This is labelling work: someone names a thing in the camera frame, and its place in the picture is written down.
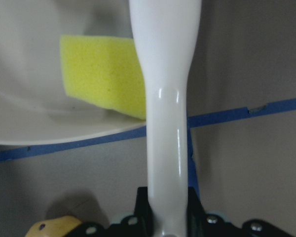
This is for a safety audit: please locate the banana peel piece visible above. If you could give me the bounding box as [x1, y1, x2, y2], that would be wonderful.
[25, 215, 82, 237]

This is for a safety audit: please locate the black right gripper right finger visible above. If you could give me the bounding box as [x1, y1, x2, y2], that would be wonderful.
[187, 187, 220, 237]

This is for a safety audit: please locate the yellow sponge piece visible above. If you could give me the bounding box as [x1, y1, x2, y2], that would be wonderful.
[60, 35, 146, 120]

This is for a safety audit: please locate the white brush handle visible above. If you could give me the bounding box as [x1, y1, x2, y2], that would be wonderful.
[129, 0, 201, 237]

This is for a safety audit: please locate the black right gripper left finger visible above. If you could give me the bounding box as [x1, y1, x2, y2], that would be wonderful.
[121, 187, 154, 237]

